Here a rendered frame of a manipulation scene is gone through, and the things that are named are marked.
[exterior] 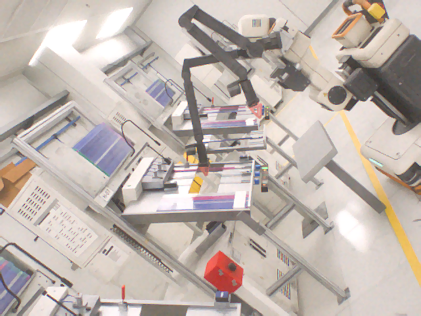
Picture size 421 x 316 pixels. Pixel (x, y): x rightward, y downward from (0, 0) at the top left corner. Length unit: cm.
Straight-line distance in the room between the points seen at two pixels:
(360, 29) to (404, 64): 30
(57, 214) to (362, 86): 180
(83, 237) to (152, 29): 824
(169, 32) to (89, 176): 808
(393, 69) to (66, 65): 440
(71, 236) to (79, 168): 39
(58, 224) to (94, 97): 350
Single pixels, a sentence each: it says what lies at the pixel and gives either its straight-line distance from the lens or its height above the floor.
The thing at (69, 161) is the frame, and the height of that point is 161.
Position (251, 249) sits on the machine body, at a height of 44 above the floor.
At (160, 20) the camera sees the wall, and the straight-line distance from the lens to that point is 1061.
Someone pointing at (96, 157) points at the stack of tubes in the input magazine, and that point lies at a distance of 281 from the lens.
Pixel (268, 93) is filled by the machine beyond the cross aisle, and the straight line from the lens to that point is 742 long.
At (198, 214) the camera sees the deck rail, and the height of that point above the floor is 90.
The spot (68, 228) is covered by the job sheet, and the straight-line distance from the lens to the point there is 279.
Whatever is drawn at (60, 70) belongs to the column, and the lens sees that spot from 621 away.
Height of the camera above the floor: 142
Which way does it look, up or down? 9 degrees down
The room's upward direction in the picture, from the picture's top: 50 degrees counter-clockwise
